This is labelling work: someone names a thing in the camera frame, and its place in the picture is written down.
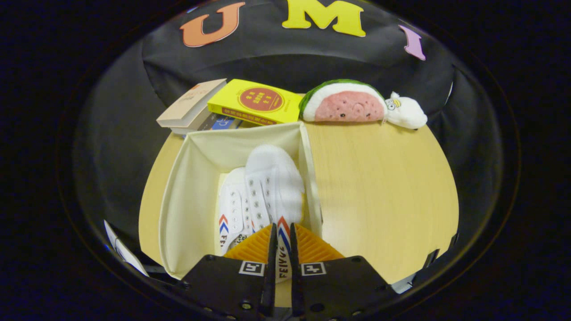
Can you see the white canvas shoe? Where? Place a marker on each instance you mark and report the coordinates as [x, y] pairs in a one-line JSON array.
[[232, 214], [274, 183]]

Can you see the cream fabric storage box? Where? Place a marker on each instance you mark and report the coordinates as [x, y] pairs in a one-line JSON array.
[[192, 200]]

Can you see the watermelon slice plush toy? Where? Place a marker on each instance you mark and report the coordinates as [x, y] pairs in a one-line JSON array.
[[348, 104]]

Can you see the white laptop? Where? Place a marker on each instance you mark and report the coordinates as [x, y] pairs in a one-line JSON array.
[[121, 250]]

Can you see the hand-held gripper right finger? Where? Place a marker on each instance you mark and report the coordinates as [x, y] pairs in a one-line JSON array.
[[295, 263]]

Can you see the white plush toy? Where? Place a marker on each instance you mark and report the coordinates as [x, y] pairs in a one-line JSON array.
[[408, 113]]

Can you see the beige book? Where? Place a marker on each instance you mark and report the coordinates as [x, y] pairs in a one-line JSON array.
[[189, 107]]

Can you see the yellow book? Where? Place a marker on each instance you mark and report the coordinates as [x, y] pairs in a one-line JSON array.
[[258, 100]]

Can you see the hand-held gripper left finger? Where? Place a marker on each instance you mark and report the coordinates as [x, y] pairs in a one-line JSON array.
[[271, 263]]

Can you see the blue book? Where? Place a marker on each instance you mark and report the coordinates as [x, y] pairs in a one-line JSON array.
[[218, 124]]

